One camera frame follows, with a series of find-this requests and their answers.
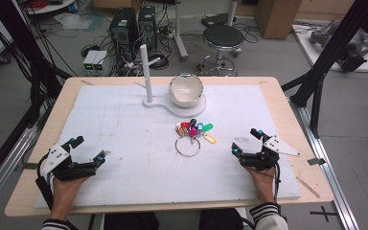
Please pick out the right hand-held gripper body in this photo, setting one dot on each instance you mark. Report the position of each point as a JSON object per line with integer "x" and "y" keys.
{"x": 262, "y": 160}

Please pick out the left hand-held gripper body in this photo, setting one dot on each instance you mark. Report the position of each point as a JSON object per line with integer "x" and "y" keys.
{"x": 76, "y": 171}

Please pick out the person's right hand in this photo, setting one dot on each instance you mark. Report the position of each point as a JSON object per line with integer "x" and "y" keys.
{"x": 264, "y": 183}

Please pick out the person's left hand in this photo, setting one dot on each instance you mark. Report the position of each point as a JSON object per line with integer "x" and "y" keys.
{"x": 63, "y": 195}

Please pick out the white foam board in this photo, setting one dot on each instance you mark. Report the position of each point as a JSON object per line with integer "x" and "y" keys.
{"x": 124, "y": 143}

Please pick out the wooden table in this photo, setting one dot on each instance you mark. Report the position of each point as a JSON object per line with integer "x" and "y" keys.
{"x": 281, "y": 111}

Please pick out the thin wooden stick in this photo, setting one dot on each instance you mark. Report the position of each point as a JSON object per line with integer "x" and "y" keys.
{"x": 308, "y": 188}

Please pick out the grey clamp piece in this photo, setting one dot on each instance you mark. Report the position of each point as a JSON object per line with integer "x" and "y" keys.
{"x": 316, "y": 161}

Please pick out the person's left leg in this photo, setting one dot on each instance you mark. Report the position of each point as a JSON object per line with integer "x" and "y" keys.
{"x": 131, "y": 222}

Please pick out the person's leg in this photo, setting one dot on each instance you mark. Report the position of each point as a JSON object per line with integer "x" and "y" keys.
{"x": 131, "y": 222}
{"x": 220, "y": 220}

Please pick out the person's right leg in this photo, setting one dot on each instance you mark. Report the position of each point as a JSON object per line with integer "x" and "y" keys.
{"x": 220, "y": 220}

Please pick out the white eggshell-shaped bowl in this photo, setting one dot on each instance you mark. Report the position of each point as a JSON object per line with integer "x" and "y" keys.
{"x": 185, "y": 91}

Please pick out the white box with green display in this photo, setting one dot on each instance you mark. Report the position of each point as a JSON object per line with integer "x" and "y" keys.
{"x": 90, "y": 60}
{"x": 99, "y": 60}

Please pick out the white stand with pole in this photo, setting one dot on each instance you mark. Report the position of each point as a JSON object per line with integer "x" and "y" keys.
{"x": 147, "y": 80}

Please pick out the black round stool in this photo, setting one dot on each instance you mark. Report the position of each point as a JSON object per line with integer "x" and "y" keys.
{"x": 223, "y": 36}

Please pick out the cardboard box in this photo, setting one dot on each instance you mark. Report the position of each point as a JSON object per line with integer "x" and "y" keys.
{"x": 276, "y": 17}

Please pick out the clear plastic sheet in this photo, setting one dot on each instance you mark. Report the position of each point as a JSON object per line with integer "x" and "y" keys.
{"x": 73, "y": 21}

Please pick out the large black computer tower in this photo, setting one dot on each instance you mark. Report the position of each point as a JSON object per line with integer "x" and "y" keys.
{"x": 124, "y": 32}

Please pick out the flat black case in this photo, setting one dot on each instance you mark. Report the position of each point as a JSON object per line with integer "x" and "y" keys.
{"x": 217, "y": 19}

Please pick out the white desk leg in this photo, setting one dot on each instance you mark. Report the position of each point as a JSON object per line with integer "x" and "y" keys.
{"x": 179, "y": 32}

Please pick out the grey robot device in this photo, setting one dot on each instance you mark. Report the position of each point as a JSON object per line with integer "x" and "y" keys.
{"x": 357, "y": 48}

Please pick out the slim black computer tower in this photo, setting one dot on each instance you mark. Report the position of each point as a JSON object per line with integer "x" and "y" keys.
{"x": 147, "y": 27}

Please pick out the round white table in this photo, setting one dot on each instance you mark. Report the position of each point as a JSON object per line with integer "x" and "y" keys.
{"x": 49, "y": 7}

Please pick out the aluminium rail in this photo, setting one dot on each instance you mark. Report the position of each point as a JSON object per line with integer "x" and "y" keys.
{"x": 329, "y": 172}
{"x": 9, "y": 156}

